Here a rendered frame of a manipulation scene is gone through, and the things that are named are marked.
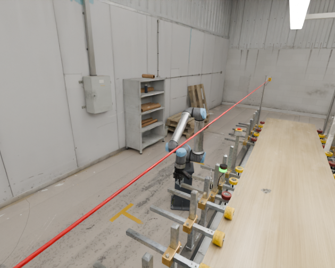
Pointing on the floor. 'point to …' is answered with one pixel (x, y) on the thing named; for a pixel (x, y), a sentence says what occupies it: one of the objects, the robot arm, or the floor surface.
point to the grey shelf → (134, 141)
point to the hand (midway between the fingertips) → (181, 186)
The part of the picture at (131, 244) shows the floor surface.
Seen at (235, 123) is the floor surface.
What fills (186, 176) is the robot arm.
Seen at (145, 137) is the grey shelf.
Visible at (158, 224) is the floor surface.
